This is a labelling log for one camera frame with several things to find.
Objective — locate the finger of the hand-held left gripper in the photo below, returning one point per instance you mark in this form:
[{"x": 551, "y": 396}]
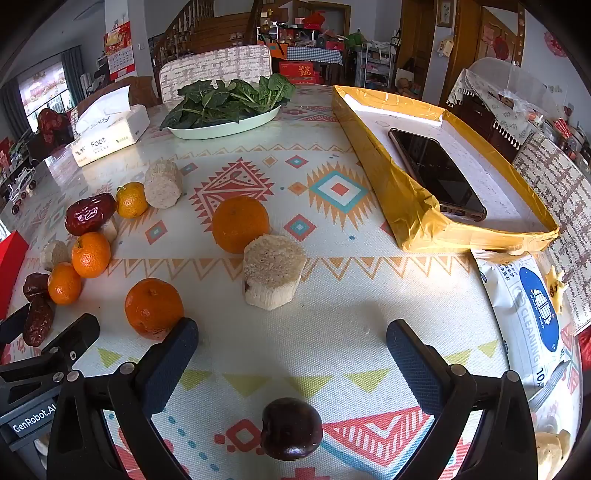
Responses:
[
  {"x": 14, "y": 323},
  {"x": 76, "y": 334}
]

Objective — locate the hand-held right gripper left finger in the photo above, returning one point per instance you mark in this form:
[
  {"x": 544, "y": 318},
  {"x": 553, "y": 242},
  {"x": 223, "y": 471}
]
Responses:
[{"x": 171, "y": 364}]

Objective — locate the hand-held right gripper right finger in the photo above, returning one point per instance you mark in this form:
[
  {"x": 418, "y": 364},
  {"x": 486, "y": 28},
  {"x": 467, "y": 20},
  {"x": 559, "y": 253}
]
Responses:
[{"x": 415, "y": 369}]

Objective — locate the long red date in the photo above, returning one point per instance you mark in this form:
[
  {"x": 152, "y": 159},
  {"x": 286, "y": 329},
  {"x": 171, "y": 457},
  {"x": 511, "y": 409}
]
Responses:
[{"x": 38, "y": 323}]

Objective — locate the small red date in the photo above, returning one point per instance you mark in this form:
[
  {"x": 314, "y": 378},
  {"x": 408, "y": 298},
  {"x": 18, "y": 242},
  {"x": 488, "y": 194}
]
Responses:
[{"x": 34, "y": 286}]

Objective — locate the small mandarin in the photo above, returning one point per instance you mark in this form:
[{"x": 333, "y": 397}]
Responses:
[
  {"x": 63, "y": 284},
  {"x": 91, "y": 254},
  {"x": 131, "y": 199}
]

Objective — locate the medium mandarin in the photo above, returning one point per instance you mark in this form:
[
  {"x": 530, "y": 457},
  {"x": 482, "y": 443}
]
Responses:
[{"x": 153, "y": 308}]

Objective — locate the small peeled sugarcane piece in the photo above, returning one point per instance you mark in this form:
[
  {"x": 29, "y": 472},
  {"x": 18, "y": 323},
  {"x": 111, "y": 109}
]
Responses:
[{"x": 54, "y": 254}]

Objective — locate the large red date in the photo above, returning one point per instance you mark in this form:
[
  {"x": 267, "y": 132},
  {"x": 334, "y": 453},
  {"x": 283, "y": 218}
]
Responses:
[{"x": 90, "y": 213}]

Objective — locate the dark purple plum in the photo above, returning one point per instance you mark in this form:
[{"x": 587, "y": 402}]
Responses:
[{"x": 291, "y": 429}]

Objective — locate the large orange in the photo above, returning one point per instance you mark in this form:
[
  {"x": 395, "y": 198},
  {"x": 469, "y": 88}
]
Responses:
[{"x": 240, "y": 224}]

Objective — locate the white blue wet wipes packet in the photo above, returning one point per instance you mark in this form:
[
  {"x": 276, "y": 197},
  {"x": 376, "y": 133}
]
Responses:
[{"x": 508, "y": 295}]

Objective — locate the yellow-edged white tray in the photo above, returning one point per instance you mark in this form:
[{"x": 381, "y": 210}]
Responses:
[{"x": 415, "y": 221}]

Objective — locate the pale yellow item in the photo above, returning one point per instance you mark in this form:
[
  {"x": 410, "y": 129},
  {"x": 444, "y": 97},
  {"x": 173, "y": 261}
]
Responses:
[{"x": 551, "y": 454}]

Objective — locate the yellow star-shaped item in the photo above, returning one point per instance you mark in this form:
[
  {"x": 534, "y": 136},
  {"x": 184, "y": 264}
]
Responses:
[{"x": 555, "y": 288}]

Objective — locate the white tissue box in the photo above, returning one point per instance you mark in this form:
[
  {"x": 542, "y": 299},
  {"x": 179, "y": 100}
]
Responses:
[{"x": 111, "y": 138}]

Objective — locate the black smartphone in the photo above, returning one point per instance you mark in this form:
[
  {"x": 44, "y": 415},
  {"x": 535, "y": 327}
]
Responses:
[{"x": 434, "y": 170}]

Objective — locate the red plush item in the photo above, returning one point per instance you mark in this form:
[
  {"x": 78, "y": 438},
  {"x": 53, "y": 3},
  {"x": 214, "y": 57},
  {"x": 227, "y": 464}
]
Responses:
[{"x": 51, "y": 122}]

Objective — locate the patterned cushioned chair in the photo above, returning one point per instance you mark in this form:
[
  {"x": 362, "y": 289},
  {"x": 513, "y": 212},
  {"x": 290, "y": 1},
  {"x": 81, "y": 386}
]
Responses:
[
  {"x": 554, "y": 194},
  {"x": 214, "y": 69}
]

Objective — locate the window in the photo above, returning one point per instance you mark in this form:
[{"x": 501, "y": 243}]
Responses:
[{"x": 44, "y": 90}]

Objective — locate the pale green oval plate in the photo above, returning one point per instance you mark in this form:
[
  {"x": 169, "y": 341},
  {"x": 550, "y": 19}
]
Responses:
[{"x": 221, "y": 130}]

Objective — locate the brown wooden chair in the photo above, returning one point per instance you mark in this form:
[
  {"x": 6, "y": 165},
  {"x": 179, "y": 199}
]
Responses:
[{"x": 143, "y": 90}]

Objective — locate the grey curtain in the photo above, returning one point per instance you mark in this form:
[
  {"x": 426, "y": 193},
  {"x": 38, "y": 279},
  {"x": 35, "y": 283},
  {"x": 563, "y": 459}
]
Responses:
[{"x": 72, "y": 74}]

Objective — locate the spinach leaves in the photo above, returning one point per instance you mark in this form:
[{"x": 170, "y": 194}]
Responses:
[{"x": 217, "y": 101}]

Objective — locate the white fringed cloth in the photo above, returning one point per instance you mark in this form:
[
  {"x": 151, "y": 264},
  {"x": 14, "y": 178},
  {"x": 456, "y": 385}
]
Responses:
[{"x": 485, "y": 94}]

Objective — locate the white metal rack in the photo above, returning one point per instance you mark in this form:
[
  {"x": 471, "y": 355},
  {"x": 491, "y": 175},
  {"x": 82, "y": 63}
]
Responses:
[{"x": 376, "y": 64}]

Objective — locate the translucent food cover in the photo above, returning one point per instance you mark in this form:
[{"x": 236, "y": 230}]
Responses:
[{"x": 508, "y": 74}]

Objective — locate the red gift box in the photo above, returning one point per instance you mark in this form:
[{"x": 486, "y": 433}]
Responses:
[{"x": 300, "y": 71}]

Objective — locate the table with checkered cloth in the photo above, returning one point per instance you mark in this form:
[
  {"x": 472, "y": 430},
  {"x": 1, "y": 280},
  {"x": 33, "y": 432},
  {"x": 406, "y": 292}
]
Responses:
[{"x": 314, "y": 56}]

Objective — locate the wooden staircase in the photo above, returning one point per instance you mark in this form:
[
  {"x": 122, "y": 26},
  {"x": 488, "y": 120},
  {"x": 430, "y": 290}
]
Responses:
[{"x": 217, "y": 32}]

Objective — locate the wooden door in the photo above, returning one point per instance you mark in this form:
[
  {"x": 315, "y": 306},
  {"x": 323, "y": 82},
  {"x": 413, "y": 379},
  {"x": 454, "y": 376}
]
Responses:
[{"x": 498, "y": 32}]

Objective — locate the red wall calendar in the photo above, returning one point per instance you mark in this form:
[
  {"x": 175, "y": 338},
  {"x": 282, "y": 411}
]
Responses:
[{"x": 121, "y": 60}]

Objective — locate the framed wall picture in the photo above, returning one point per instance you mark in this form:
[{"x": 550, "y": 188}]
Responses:
[{"x": 444, "y": 13}]

